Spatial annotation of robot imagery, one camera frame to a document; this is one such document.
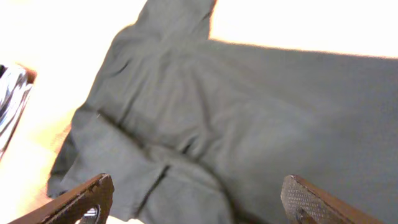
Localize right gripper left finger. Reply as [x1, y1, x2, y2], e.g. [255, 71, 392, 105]
[10, 174, 114, 224]

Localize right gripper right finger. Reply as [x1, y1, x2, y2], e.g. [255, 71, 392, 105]
[280, 175, 382, 224]

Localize black t-shirt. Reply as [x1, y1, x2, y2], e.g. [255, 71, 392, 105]
[47, 0, 397, 223]

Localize light blue folded jeans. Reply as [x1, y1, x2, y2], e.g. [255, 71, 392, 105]
[1, 63, 37, 157]

